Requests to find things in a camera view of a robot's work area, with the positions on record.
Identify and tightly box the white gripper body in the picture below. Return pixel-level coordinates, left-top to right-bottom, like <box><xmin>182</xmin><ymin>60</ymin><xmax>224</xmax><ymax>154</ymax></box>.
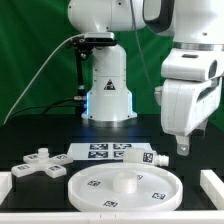
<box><xmin>154</xmin><ymin>78</ymin><xmax>222</xmax><ymax>136</ymax></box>

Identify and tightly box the black camera stand pole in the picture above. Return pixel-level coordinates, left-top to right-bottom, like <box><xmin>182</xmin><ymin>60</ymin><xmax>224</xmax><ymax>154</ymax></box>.
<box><xmin>75</xmin><ymin>49</ymin><xmax>87</xmax><ymax>114</ymax></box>

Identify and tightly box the black cable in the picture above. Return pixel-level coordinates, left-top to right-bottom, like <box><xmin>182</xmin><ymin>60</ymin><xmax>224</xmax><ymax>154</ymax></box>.
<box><xmin>6</xmin><ymin>97</ymin><xmax>84</xmax><ymax>122</ymax></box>

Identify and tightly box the white border block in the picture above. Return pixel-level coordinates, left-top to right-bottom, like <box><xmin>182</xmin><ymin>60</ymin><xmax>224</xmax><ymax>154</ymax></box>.
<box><xmin>0</xmin><ymin>172</ymin><xmax>12</xmax><ymax>205</ymax></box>
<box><xmin>200</xmin><ymin>170</ymin><xmax>224</xmax><ymax>210</ymax></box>

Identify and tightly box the white right border block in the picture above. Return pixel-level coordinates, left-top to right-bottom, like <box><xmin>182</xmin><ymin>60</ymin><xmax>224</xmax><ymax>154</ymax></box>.
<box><xmin>200</xmin><ymin>170</ymin><xmax>224</xmax><ymax>210</ymax></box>

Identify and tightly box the grey camera cable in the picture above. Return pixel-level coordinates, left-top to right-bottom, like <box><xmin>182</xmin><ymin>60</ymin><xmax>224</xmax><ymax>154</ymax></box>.
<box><xmin>3</xmin><ymin>33</ymin><xmax>86</xmax><ymax>125</ymax></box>

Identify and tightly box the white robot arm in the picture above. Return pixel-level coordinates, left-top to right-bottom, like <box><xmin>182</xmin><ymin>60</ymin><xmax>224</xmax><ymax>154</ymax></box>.
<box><xmin>68</xmin><ymin>0</ymin><xmax>224</xmax><ymax>156</ymax></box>

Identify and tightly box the white marker tag plate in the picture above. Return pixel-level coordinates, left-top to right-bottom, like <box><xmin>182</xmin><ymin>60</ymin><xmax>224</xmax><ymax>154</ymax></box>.
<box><xmin>67</xmin><ymin>143</ymin><xmax>151</xmax><ymax>160</ymax></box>

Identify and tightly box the white cross-shaped table base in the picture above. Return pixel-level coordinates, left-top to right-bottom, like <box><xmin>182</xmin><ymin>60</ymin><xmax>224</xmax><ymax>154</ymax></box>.
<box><xmin>11</xmin><ymin>148</ymin><xmax>73</xmax><ymax>178</ymax></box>

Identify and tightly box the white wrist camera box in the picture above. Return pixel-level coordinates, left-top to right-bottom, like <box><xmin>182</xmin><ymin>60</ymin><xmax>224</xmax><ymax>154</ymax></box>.
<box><xmin>161</xmin><ymin>48</ymin><xmax>220</xmax><ymax>82</ymax></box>

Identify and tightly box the white left border block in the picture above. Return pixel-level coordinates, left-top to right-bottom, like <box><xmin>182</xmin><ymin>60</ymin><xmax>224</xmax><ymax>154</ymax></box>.
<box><xmin>0</xmin><ymin>172</ymin><xmax>12</xmax><ymax>205</ymax></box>

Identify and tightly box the white round table top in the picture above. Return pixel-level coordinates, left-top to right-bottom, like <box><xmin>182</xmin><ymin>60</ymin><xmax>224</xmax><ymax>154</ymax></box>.
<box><xmin>68</xmin><ymin>162</ymin><xmax>183</xmax><ymax>212</ymax></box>

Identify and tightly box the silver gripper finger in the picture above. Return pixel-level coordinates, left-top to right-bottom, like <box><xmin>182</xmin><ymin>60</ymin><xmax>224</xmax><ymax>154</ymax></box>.
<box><xmin>176</xmin><ymin>136</ymin><xmax>190</xmax><ymax>156</ymax></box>
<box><xmin>193</xmin><ymin>121</ymin><xmax>207</xmax><ymax>135</ymax></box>

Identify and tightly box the white front border rail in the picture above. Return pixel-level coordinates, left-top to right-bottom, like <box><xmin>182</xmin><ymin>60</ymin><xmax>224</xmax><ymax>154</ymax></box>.
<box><xmin>0</xmin><ymin>211</ymin><xmax>224</xmax><ymax>224</ymax></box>

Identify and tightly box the black camera on stand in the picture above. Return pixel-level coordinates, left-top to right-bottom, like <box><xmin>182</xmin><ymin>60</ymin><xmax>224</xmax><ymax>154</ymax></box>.
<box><xmin>67</xmin><ymin>32</ymin><xmax>117</xmax><ymax>47</ymax></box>

